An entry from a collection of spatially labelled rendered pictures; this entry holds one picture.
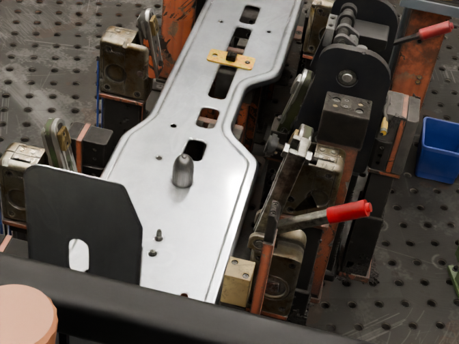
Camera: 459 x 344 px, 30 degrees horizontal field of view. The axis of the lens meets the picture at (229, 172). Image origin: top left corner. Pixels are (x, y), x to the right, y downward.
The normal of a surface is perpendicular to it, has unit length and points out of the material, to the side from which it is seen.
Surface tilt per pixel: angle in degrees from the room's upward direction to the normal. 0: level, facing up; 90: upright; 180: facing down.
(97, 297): 0
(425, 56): 90
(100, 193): 90
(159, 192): 0
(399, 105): 0
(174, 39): 90
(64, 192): 90
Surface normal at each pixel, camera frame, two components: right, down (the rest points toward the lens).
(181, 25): -0.22, 0.62
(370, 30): 0.11, -0.75
